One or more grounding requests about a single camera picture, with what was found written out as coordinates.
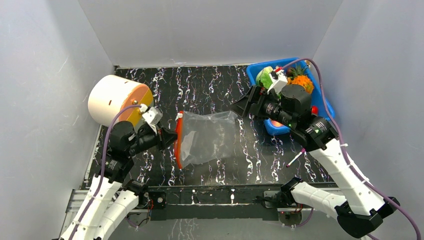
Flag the pink toy peach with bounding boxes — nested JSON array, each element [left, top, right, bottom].
[[270, 120, 285, 128]]

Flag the white orange cylinder drum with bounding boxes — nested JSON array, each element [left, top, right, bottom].
[[87, 75, 154, 127]]

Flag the pink white marker pen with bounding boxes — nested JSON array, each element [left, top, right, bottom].
[[285, 148, 306, 168]]

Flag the green toy lettuce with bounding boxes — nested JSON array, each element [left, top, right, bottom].
[[255, 66, 274, 89]]

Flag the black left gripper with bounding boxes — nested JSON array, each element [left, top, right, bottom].
[[127, 122, 182, 156]]

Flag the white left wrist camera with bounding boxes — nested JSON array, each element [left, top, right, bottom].
[[139, 104, 163, 135]]

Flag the red toy pepper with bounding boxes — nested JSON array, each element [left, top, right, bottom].
[[311, 105, 319, 116]]

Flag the orange toy pineapple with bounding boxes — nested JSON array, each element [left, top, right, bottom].
[[287, 64, 315, 95]]

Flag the clear orange zip top bag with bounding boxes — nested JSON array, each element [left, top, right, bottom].
[[174, 111, 238, 170]]

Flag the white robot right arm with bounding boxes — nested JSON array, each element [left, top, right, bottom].
[[230, 84, 398, 238]]

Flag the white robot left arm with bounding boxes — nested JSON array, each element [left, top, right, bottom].
[[59, 121, 178, 240]]

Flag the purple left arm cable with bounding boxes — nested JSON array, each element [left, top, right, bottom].
[[66, 104, 143, 240]]

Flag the blue plastic bin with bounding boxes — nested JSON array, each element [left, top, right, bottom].
[[246, 57, 330, 136]]

